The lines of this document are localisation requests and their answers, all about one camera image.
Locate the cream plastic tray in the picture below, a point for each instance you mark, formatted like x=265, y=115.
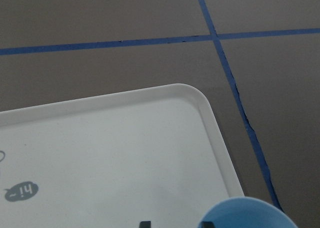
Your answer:
x=154, y=154

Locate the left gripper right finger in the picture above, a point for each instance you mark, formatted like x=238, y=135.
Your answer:
x=207, y=224

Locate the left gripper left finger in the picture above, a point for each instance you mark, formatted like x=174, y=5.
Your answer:
x=145, y=224

